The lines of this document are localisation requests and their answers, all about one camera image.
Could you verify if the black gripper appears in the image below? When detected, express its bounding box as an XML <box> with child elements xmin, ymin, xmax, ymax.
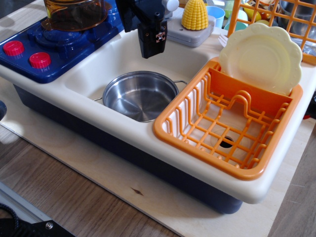
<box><xmin>116</xmin><ymin>0</ymin><xmax>167</xmax><ymax>59</ymax></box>

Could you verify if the stainless steel pan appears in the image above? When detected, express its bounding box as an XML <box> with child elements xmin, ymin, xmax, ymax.
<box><xmin>98</xmin><ymin>71</ymin><xmax>188</xmax><ymax>122</ymax></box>

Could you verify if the orange plastic drying rack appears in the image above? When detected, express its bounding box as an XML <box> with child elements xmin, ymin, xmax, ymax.
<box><xmin>153</xmin><ymin>58</ymin><xmax>303</xmax><ymax>180</ymax></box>

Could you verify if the grey faucet base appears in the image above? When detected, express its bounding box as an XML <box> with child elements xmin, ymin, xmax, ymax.
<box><xmin>162</xmin><ymin>0</ymin><xmax>216</xmax><ymax>47</ymax></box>

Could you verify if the yellow toy corn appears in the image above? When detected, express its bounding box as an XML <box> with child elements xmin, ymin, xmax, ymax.
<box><xmin>181</xmin><ymin>0</ymin><xmax>209</xmax><ymax>31</ymax></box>

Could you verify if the light blue plastic cup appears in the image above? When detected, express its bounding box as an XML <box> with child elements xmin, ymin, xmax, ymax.
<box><xmin>206</xmin><ymin>6</ymin><xmax>225</xmax><ymax>28</ymax></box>

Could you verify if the white plastic fork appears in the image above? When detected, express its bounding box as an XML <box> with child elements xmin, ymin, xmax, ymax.
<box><xmin>218</xmin><ymin>34</ymin><xmax>228</xmax><ymax>47</ymax></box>

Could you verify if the amber transparent pot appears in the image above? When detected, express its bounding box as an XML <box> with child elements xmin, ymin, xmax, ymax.
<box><xmin>41</xmin><ymin>0</ymin><xmax>112</xmax><ymax>32</ymax></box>

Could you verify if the cream scalloped plastic plate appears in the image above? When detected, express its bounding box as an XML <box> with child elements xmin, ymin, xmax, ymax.
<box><xmin>219</xmin><ymin>23</ymin><xmax>302</xmax><ymax>95</ymax></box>

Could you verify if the red stove knob right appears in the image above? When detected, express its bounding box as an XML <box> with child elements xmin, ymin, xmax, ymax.
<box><xmin>29</xmin><ymin>52</ymin><xmax>51</xmax><ymax>69</ymax></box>

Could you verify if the red stove knob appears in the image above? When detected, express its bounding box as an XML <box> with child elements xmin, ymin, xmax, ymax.
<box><xmin>29</xmin><ymin>52</ymin><xmax>51</xmax><ymax>69</ymax></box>
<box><xmin>3</xmin><ymin>40</ymin><xmax>25</xmax><ymax>56</ymax></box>

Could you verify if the blue toy stove top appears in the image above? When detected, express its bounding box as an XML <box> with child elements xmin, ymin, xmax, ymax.
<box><xmin>0</xmin><ymin>0</ymin><xmax>123</xmax><ymax>83</ymax></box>

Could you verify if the red stove knob left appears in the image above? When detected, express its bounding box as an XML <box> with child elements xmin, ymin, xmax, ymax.
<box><xmin>3</xmin><ymin>40</ymin><xmax>25</xmax><ymax>56</ymax></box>

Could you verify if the plywood base board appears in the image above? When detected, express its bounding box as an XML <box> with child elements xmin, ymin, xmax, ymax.
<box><xmin>0</xmin><ymin>79</ymin><xmax>316</xmax><ymax>237</ymax></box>

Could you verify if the orange wire basket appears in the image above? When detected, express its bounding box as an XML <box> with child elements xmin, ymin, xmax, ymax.
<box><xmin>228</xmin><ymin>0</ymin><xmax>316</xmax><ymax>66</ymax></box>

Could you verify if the black bracket with screw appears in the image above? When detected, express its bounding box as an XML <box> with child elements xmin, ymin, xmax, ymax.
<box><xmin>0</xmin><ymin>203</ymin><xmax>74</xmax><ymax>237</ymax></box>

